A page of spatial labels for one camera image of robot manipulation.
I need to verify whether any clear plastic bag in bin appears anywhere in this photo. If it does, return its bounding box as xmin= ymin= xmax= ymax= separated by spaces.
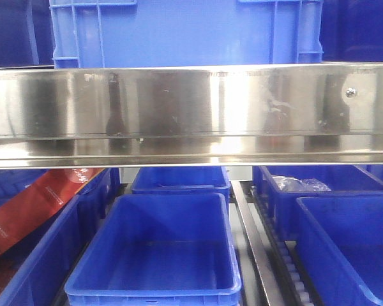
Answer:
xmin=273 ymin=175 xmax=331 ymax=192

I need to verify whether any blue bin rear centre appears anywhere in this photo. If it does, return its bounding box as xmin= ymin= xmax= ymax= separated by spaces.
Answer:
xmin=131 ymin=166 xmax=231 ymax=203

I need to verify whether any steel roller track divider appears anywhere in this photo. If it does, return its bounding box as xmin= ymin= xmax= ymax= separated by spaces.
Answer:
xmin=229 ymin=180 xmax=322 ymax=305

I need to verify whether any blue bin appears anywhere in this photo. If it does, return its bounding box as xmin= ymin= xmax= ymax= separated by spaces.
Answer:
xmin=252 ymin=165 xmax=383 ymax=240
xmin=64 ymin=193 xmax=242 ymax=305
xmin=296 ymin=196 xmax=383 ymax=305
xmin=0 ymin=168 xmax=120 ymax=305
xmin=131 ymin=166 xmax=231 ymax=203

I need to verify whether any red packet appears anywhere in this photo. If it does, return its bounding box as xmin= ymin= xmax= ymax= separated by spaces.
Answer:
xmin=0 ymin=168 xmax=103 ymax=256

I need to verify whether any blue bin rear right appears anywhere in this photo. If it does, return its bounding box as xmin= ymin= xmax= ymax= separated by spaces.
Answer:
xmin=252 ymin=165 xmax=383 ymax=240

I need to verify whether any blue bin left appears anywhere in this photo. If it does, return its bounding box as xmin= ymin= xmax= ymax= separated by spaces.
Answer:
xmin=0 ymin=168 xmax=120 ymax=305

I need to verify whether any blue bin front right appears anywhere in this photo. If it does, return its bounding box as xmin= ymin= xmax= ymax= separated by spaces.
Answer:
xmin=296 ymin=196 xmax=383 ymax=305

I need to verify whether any large blue crate upper shelf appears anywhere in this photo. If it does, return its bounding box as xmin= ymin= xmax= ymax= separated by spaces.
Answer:
xmin=49 ymin=1 xmax=323 ymax=68

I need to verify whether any stainless steel shelf rail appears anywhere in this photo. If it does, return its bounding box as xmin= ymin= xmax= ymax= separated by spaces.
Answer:
xmin=0 ymin=62 xmax=383 ymax=168

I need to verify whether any blue bin front centre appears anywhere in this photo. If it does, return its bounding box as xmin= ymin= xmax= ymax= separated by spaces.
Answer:
xmin=64 ymin=193 xmax=242 ymax=305

